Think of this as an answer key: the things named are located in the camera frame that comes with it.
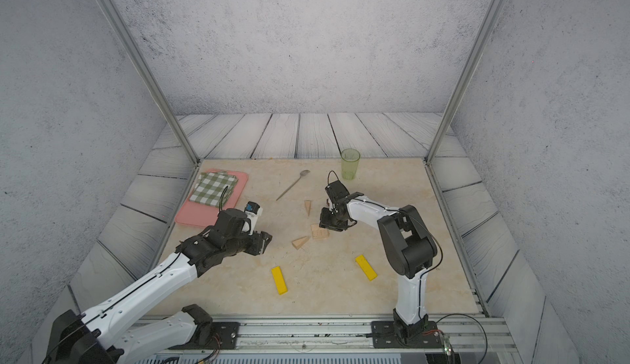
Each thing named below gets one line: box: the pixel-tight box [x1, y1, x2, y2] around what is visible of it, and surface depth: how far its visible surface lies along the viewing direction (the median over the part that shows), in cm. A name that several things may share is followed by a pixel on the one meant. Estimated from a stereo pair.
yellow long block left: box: [270, 265, 289, 296], surface depth 85 cm
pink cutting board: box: [174, 168, 249, 228], surface depth 107 cm
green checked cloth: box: [188, 171, 239, 208], surface depth 111 cm
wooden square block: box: [310, 224, 330, 240], surface depth 97 cm
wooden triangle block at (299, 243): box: [291, 235, 311, 251], surface depth 93 cm
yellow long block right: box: [355, 254, 378, 282], surface depth 88 cm
